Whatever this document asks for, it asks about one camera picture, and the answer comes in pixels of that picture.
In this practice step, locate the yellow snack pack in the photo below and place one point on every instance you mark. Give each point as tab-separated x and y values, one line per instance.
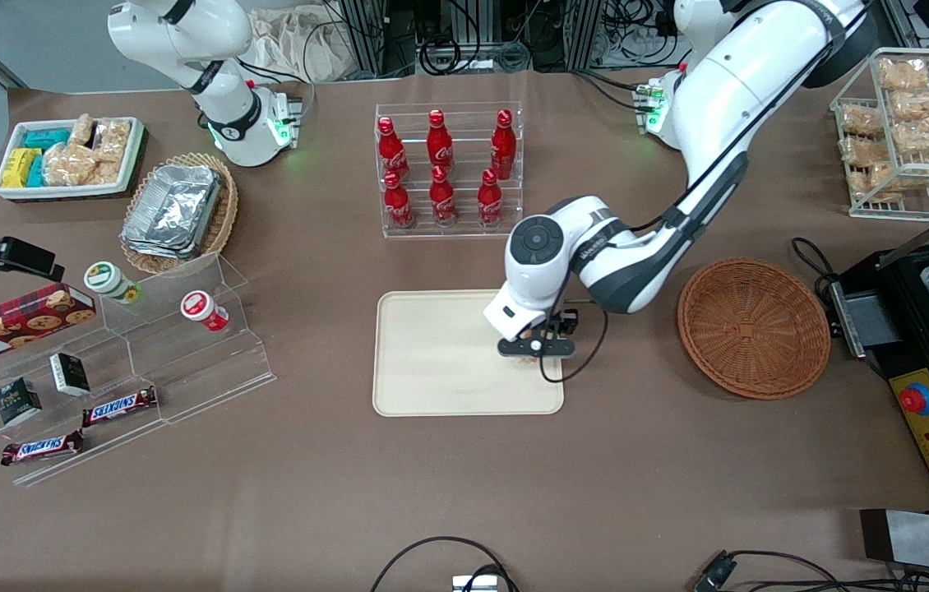
19	167

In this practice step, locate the red-lidded yogurt cup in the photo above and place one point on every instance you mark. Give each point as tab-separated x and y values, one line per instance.
201	309

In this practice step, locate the clear bag of crackers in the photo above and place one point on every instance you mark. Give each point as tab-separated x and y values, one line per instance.
70	164
113	140
108	172
83	130

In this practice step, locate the stack of foil trays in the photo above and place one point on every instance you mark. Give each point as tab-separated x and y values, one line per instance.
173	210

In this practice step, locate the round brown wicker basket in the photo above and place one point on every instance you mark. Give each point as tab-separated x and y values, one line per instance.
752	329

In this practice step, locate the silver metal connector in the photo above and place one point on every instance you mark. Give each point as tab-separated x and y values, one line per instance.
474	584

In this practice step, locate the aluminium frame post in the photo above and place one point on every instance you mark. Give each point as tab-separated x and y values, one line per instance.
584	33
366	37

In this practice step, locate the small black box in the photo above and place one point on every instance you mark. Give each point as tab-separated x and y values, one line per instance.
17	401
70	374

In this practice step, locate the oval tan wicker basket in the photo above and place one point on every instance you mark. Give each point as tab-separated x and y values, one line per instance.
224	214

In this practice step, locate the beige plastic serving tray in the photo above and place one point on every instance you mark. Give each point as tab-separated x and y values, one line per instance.
440	353

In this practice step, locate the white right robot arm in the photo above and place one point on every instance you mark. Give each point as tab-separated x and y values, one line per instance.
185	33

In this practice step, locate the clear acrylic bottle rack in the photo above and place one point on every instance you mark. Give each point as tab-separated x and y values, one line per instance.
464	233

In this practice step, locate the clear acrylic stepped shelf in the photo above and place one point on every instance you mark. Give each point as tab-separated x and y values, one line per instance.
201	370

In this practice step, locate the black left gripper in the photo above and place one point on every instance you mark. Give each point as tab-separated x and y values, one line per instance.
561	322

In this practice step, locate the white rectangular snack bin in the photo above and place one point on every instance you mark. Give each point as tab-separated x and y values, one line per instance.
131	156

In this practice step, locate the red emergency stop button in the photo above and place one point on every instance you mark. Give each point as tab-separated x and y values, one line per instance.
917	400

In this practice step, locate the brown chocolate bar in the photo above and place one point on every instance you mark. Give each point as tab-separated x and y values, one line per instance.
119	406
41	448

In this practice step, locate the grey metal plate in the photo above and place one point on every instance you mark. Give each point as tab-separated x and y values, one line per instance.
925	538

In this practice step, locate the teal snack pack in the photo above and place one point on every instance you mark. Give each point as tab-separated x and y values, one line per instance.
45	138
36	171

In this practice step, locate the green-lidded yogurt cup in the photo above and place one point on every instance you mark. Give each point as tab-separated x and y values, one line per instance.
109	281

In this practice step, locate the beige cloth bag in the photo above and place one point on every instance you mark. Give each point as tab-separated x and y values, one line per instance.
292	49

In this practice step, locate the red tartan cookie box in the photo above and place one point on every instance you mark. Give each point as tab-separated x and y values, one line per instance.
12	325

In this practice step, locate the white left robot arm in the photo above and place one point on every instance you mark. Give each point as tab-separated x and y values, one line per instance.
727	123

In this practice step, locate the red cola bottle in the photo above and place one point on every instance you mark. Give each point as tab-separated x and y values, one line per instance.
503	148
397	205
391	152
439	144
489	204
442	201

